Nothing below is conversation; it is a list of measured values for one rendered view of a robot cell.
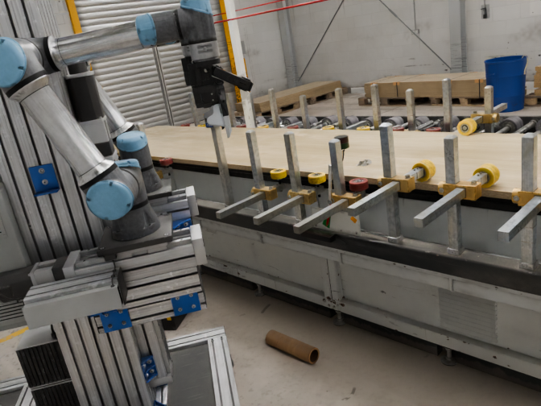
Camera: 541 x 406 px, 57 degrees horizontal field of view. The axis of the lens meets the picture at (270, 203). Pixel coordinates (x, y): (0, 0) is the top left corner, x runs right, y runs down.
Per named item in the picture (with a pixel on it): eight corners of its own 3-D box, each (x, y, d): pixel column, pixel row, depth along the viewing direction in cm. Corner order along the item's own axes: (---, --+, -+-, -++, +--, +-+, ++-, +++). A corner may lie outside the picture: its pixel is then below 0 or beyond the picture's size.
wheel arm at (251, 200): (221, 221, 226) (219, 212, 225) (216, 220, 228) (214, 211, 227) (286, 190, 254) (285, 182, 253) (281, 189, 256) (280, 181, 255)
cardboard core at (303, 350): (307, 353, 242) (264, 334, 263) (309, 366, 245) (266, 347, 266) (318, 344, 247) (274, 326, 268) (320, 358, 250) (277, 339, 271)
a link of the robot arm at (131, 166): (150, 192, 161) (141, 151, 157) (143, 205, 149) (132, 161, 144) (113, 198, 161) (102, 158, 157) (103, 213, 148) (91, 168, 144)
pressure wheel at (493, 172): (486, 163, 180) (468, 173, 186) (498, 182, 179) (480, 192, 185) (493, 159, 184) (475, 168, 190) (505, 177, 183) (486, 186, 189)
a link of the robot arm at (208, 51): (216, 40, 134) (218, 40, 126) (219, 58, 136) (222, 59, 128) (187, 45, 133) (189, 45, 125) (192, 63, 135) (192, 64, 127)
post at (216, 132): (230, 210, 268) (214, 127, 254) (225, 209, 272) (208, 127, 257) (237, 207, 271) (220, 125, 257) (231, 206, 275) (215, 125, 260)
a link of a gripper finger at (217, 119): (211, 141, 130) (204, 110, 133) (233, 137, 131) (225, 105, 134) (210, 136, 127) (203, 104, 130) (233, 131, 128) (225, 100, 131)
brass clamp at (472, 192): (474, 201, 168) (474, 187, 166) (436, 196, 177) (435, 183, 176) (482, 195, 172) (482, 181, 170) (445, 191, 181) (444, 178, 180)
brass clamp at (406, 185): (407, 193, 186) (406, 180, 184) (376, 189, 195) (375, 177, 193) (416, 188, 189) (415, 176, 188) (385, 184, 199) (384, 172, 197)
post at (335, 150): (347, 248, 218) (334, 140, 203) (340, 246, 221) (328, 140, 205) (352, 245, 221) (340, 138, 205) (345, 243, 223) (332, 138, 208)
